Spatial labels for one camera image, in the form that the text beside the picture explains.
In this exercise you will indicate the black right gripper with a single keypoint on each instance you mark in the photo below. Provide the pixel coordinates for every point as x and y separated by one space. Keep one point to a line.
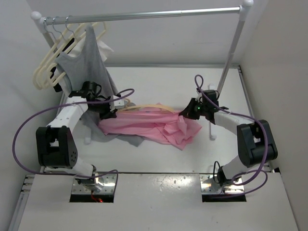
189 112

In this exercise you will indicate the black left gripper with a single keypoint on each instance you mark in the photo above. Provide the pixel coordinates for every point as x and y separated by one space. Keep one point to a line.
108 113

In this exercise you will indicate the pink t shirt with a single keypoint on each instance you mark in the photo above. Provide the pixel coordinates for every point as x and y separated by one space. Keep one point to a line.
163 127

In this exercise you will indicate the beige plastic hanger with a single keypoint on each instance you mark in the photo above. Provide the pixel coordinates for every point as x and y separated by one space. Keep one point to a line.
162 107

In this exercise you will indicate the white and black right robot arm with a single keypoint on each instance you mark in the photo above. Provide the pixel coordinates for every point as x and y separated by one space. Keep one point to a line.
255 142

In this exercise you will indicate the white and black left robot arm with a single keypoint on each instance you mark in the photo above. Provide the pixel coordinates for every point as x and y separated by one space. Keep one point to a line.
55 143

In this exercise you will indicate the grey shirt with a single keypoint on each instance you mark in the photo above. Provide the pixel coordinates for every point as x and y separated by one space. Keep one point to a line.
91 120

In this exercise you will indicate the cream hanger with grey shirt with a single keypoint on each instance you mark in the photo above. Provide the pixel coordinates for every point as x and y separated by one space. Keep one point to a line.
83 63

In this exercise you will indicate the cream hanger far left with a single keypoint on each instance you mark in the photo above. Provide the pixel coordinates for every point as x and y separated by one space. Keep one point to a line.
56 40

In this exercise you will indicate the cream hanger with black garment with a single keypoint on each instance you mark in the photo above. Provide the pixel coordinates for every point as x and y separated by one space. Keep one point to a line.
74 37

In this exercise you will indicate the white clothes rack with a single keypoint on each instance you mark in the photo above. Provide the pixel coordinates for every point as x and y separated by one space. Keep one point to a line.
242 10

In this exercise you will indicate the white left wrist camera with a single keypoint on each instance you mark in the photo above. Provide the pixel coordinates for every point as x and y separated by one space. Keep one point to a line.
118 103

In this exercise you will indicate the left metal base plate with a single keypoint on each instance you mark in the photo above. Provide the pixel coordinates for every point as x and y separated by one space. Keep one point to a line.
104 185

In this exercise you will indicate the metal base plate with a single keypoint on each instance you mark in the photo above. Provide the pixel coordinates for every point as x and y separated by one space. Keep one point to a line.
104 185
210 187

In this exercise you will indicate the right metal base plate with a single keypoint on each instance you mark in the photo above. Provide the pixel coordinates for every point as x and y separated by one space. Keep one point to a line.
210 187

